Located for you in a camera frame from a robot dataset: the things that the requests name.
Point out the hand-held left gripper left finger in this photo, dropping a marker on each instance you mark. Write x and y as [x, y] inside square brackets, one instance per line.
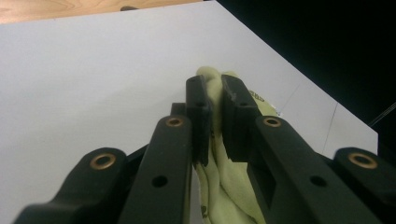
[199, 124]

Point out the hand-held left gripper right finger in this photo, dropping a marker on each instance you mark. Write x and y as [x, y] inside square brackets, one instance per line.
[239, 124]

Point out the green printed baby romper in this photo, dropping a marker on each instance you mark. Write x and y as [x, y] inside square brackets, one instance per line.
[230, 186]

